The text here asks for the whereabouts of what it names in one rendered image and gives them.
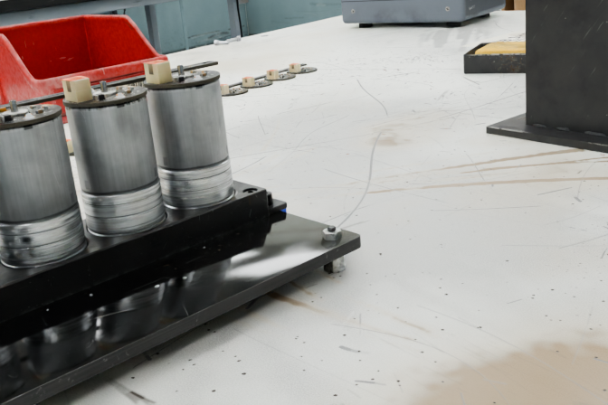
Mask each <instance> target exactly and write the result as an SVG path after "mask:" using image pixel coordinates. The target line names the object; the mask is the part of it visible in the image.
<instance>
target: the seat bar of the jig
mask: <svg viewBox="0 0 608 405"><path fill-rule="evenodd" d="M233 190H234V197H233V198H231V199H230V200H228V201H226V202H222V203H219V204H216V205H214V206H209V207H204V208H199V209H190V210H178V209H171V208H167V207H166V206H165V215H166V220H165V221H164V222H162V223H161V224H159V225H157V226H156V227H154V228H152V229H150V230H147V231H142V232H139V233H135V234H130V235H125V236H117V237H101V236H95V235H92V234H89V231H88V226H87V222H86V219H84V220H82V222H83V227H84V231H85V236H86V241H87V248H86V249H85V250H84V251H82V252H81V253H79V254H77V255H76V256H74V257H72V258H69V259H66V260H64V261H61V262H58V263H54V264H52V265H47V266H43V267H38V268H7V267H4V266H2V263H1V259H0V324H1V323H3V322H5V321H7V320H10V319H12V318H15V317H17V316H20V315H23V314H25V313H28V312H30V311H33V310H34V309H37V308H39V307H42V306H46V305H48V304H51V303H52V302H55V301H57V300H60V299H62V298H65V297H68V296H70V295H73V294H75V293H78V292H80V291H82V290H84V289H87V288H89V287H93V286H96V285H98V284H100V283H103V282H105V281H108V280H110V279H113V278H116V277H118V276H121V275H123V274H126V273H128V272H130V271H132V270H135V269H137V268H141V267H144V266H146V265H148V264H150V263H153V262H155V261H158V260H160V259H163V258H166V257H168V256H171V255H173V254H176V253H177V252H180V251H182V250H186V249H189V248H191V247H193V246H195V245H198V244H200V243H203V242H205V241H208V240H211V239H214V238H216V237H219V236H221V235H224V234H225V233H228V232H230V231H234V230H237V229H239V228H241V227H243V226H246V225H248V224H251V223H253V222H256V221H259V220H261V219H264V218H266V217H269V216H270V214H269V205H268V197H267V189H265V188H262V187H259V186H255V185H251V184H246V183H242V182H238V181H235V180H233Z"/></svg>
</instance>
